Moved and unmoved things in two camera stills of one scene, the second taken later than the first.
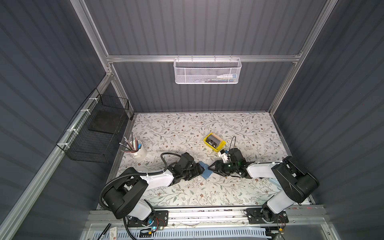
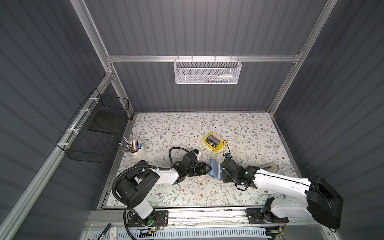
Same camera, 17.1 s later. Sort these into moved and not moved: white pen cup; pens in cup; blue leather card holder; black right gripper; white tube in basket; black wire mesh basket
Moved: black right gripper; blue leather card holder
Not moved: pens in cup; white tube in basket; white pen cup; black wire mesh basket
